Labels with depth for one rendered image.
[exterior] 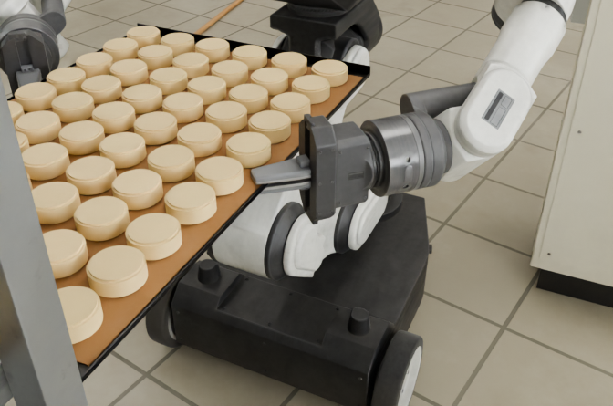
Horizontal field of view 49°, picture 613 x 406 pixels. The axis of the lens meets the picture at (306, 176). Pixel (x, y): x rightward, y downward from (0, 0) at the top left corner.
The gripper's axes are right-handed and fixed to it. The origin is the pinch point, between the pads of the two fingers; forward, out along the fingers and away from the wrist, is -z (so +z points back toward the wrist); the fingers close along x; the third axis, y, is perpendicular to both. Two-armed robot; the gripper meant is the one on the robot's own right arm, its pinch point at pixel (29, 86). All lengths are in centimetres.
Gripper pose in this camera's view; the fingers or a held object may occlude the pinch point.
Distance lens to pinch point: 100.5
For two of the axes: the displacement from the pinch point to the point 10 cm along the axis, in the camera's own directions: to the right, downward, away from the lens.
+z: -3.4, -5.1, 7.9
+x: 0.1, -8.4, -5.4
